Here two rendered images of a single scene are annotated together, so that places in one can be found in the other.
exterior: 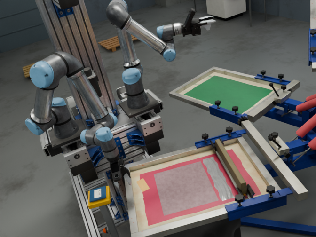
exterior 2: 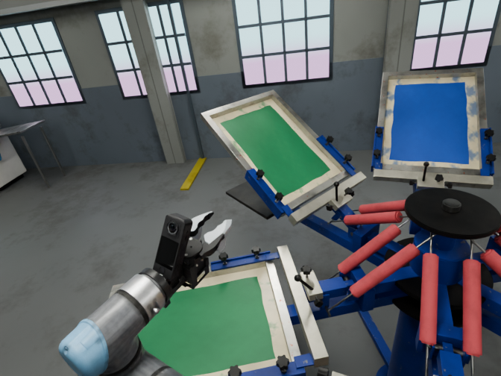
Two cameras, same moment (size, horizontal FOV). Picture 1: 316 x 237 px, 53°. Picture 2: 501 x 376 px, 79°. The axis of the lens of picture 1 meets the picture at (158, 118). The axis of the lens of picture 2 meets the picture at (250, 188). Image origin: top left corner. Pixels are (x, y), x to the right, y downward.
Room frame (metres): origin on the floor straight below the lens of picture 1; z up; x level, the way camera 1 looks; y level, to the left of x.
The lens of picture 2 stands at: (1.60, -0.03, 2.06)
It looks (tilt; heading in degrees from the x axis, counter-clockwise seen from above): 30 degrees down; 299
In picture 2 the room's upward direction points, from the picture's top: 8 degrees counter-clockwise
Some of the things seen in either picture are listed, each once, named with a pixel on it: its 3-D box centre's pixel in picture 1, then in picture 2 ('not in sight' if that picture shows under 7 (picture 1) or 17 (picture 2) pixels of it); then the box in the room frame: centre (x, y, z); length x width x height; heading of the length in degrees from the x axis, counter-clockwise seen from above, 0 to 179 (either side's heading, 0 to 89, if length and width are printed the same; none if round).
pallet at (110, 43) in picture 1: (124, 40); not in sight; (7.54, 0.34, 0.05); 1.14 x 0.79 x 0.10; 108
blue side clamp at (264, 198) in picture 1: (255, 204); not in sight; (1.07, -0.37, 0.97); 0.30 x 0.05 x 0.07; 93
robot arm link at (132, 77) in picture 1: (132, 80); not in sight; (1.88, 0.10, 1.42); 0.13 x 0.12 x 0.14; 173
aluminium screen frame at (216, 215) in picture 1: (194, 181); not in sight; (1.33, -0.12, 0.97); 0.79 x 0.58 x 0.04; 93
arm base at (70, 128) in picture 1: (64, 124); not in sight; (1.73, 0.57, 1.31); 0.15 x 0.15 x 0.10
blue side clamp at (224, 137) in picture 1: (218, 142); not in sight; (1.62, -0.34, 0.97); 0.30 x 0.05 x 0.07; 93
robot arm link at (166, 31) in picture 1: (165, 32); (105, 335); (1.97, -0.18, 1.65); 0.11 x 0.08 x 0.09; 83
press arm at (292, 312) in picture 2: (273, 113); (295, 313); (1.90, -0.84, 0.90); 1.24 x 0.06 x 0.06; 33
